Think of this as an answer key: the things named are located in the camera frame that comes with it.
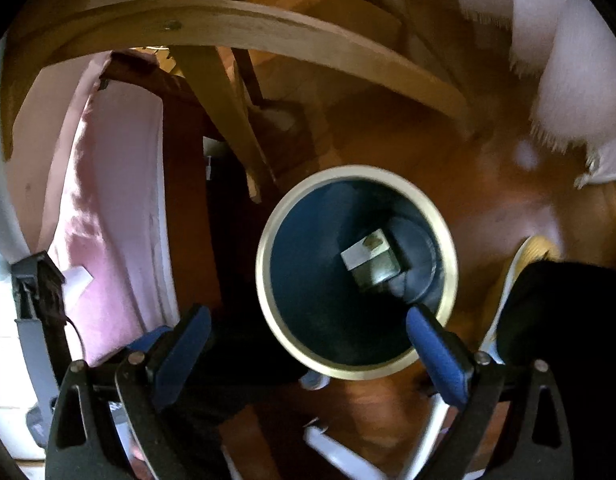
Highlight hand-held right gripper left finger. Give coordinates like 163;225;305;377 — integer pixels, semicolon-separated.
45;304;212;480

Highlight blue bin with cream rim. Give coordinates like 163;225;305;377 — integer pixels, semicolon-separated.
255;165;459;381

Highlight person's black pants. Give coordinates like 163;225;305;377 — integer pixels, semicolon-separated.
498;260;616;376

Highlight light wooden chair frame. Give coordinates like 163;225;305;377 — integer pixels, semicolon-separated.
0;0;481;206

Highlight pink blanket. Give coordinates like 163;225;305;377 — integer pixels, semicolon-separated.
5;55;181;361

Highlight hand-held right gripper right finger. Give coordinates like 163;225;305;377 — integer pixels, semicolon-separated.
406;304;574;480

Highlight dark wooden bed frame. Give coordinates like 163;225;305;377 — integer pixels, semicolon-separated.
98;52;319;311

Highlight white fringed cloth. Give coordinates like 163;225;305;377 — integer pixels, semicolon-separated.
405;0;616;191

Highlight white metal frame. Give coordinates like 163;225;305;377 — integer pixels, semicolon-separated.
303;395;451;480

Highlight small cardboard box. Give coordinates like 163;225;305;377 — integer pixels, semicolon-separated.
340;229;403;291

